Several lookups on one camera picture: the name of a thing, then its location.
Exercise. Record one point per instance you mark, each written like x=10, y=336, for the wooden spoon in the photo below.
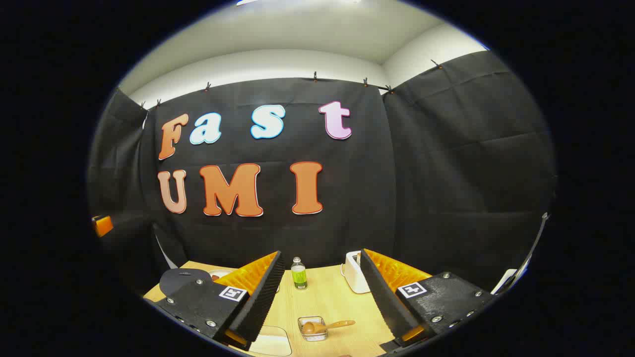
x=342, y=324

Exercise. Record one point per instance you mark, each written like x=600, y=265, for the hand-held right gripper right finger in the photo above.
x=384, y=302

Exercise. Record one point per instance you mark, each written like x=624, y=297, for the row of black cloth clips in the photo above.
x=315, y=77

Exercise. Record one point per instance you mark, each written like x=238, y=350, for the white toaster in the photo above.
x=353, y=275

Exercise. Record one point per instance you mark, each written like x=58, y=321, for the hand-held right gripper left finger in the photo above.
x=263, y=302

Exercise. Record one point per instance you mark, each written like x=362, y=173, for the round plate with red food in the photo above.
x=221, y=272

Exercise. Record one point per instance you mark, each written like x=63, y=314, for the black backdrop cloth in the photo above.
x=397, y=173

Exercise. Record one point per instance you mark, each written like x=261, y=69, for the dark rice cooker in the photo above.
x=181, y=282

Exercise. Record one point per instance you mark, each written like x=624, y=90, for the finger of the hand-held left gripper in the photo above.
x=103, y=226

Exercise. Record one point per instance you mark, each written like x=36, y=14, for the green label plastic bottle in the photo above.
x=298, y=276

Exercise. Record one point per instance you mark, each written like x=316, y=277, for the white rice tray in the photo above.
x=273, y=342

